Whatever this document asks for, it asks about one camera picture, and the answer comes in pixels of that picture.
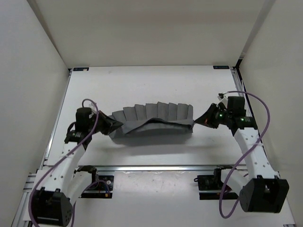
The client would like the grey pleated skirt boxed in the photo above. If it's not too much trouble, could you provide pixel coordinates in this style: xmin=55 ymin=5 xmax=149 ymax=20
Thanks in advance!
xmin=109 ymin=102 xmax=194 ymax=146

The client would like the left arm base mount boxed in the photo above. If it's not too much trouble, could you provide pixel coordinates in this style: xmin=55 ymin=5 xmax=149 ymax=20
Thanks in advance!
xmin=74 ymin=166 xmax=114 ymax=199

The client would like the aluminium table edge rail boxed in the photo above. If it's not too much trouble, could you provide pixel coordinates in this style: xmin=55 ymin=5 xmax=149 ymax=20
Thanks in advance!
xmin=39 ymin=164 xmax=272 ymax=172

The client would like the blue label left corner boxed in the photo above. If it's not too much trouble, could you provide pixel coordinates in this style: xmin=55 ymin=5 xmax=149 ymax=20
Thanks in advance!
xmin=73 ymin=67 xmax=89 ymax=71

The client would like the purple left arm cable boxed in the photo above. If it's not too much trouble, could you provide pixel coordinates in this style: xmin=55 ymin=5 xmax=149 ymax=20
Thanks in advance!
xmin=27 ymin=98 xmax=111 ymax=225

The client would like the blue label right corner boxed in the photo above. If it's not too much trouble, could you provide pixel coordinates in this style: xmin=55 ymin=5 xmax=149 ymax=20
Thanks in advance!
xmin=213 ymin=65 xmax=230 ymax=70

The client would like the right side aluminium rail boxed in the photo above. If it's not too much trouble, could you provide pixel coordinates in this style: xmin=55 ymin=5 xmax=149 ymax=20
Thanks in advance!
xmin=231 ymin=67 xmax=272 ymax=171

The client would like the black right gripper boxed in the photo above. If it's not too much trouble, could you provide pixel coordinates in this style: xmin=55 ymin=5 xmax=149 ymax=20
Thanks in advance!
xmin=195 ymin=103 xmax=232 ymax=129

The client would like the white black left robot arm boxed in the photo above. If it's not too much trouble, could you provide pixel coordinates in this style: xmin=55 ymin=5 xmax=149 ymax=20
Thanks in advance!
xmin=28 ymin=107 xmax=123 ymax=227

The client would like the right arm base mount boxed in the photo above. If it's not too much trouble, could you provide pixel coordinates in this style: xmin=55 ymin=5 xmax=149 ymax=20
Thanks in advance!
xmin=193 ymin=166 xmax=232 ymax=201

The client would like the left side aluminium rail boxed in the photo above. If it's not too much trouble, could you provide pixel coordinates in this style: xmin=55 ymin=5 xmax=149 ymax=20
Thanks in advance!
xmin=38 ymin=68 xmax=73 ymax=170

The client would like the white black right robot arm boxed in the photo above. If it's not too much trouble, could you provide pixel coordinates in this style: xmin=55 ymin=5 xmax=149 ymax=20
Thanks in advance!
xmin=195 ymin=93 xmax=289 ymax=213

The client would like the white front cover panel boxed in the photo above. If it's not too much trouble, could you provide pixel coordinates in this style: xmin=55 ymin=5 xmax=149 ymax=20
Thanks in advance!
xmin=74 ymin=171 xmax=295 ymax=227

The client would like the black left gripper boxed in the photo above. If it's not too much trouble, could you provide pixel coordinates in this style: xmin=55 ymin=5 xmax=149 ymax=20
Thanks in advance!
xmin=88 ymin=110 xmax=122 ymax=135

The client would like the blue label corner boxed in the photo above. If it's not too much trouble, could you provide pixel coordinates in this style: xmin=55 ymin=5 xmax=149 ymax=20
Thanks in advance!
xmin=213 ymin=65 xmax=230 ymax=70
xmin=73 ymin=67 xmax=89 ymax=71

